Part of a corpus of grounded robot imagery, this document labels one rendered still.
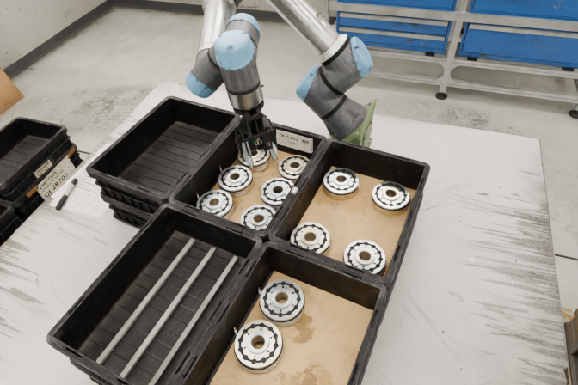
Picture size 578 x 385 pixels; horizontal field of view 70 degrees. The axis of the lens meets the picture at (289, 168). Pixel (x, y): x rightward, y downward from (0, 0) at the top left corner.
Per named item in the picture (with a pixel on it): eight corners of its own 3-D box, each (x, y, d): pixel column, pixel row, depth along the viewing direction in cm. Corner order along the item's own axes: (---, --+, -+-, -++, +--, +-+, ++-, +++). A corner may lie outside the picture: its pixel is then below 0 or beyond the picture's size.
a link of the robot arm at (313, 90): (321, 106, 147) (294, 80, 144) (349, 84, 140) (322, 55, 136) (315, 123, 138) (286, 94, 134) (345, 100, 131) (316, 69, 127)
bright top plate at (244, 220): (253, 201, 116) (253, 199, 115) (284, 213, 112) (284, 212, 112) (233, 227, 110) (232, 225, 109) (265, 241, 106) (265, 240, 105)
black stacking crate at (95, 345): (176, 229, 116) (165, 203, 108) (268, 266, 106) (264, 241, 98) (68, 361, 92) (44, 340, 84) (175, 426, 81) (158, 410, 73)
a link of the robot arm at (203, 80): (196, -14, 127) (173, 86, 96) (217, -41, 121) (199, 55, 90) (227, 9, 134) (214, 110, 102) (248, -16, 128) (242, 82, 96)
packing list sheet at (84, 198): (103, 142, 163) (102, 141, 162) (153, 153, 157) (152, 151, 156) (44, 204, 141) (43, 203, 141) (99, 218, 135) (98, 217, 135)
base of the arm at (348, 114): (336, 126, 152) (317, 108, 149) (368, 102, 144) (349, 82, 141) (331, 148, 140) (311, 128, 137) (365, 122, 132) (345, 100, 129)
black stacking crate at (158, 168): (176, 122, 151) (169, 96, 143) (246, 142, 141) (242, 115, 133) (99, 197, 127) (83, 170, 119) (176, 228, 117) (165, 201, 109)
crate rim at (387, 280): (388, 291, 89) (390, 285, 87) (266, 244, 99) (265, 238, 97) (430, 170, 113) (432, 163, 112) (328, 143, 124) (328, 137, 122)
